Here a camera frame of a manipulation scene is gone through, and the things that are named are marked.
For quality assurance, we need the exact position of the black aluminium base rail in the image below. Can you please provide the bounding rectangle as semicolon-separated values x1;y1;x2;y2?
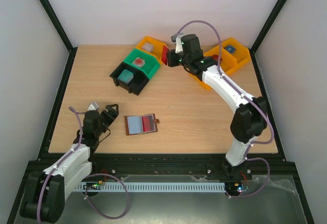
91;153;252;179

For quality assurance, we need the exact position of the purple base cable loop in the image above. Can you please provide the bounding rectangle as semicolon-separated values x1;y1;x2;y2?
83;173;128;219

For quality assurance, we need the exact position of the black bin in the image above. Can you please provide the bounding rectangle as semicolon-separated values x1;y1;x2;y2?
109;62;149;96

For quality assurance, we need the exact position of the yellow bin left group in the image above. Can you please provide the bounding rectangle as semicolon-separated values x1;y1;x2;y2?
136;36;169;65

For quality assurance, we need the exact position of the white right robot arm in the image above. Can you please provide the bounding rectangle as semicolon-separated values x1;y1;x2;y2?
167;33;268;179

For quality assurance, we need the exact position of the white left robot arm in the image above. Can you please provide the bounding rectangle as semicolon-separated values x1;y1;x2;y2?
19;104;119;223

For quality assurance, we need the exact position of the white slotted cable duct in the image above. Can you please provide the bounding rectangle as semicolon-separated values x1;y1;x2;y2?
74;182;225;193

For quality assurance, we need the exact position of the blue card stack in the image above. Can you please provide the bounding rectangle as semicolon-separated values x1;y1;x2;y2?
224;44;236;55

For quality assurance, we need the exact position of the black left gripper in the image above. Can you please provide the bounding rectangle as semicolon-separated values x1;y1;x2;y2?
96;104;119;137

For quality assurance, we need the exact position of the green bin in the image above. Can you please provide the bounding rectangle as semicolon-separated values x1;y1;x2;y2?
124;48;160;79

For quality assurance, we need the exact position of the teal card stack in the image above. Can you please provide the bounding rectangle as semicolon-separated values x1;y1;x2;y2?
118;69;134;84

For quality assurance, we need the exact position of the red white card stack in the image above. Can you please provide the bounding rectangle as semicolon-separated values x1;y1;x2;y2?
132;57;145;68

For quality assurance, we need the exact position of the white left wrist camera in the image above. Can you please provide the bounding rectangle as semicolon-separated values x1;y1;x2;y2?
87;102;99;111

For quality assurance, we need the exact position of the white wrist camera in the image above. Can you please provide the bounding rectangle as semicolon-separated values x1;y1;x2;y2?
87;102;99;111
171;33;184;54

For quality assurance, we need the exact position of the yellow bin middle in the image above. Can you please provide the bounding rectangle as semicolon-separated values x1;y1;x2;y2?
204;46;238;75

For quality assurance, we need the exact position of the yellow bin far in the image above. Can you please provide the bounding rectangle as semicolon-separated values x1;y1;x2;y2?
222;37;251;69

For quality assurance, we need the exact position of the red credit card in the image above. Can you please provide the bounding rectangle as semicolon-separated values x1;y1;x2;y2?
161;45;169;65

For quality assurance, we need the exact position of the black frame post right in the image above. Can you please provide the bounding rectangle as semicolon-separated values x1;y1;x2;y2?
250;0;301;52

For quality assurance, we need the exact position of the brown leather card holder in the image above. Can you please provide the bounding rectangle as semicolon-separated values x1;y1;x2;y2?
124;114;160;136

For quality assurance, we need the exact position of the yellow bin near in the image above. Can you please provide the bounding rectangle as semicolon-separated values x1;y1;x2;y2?
189;74;212;91

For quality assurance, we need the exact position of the black frame post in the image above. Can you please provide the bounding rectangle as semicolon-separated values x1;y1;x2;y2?
250;0;301;52
27;0;75;52

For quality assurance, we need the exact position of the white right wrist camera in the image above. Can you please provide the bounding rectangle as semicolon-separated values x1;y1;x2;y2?
171;33;184;54

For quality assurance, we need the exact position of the black frame post left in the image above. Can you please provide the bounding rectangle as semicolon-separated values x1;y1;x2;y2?
27;0;75;52

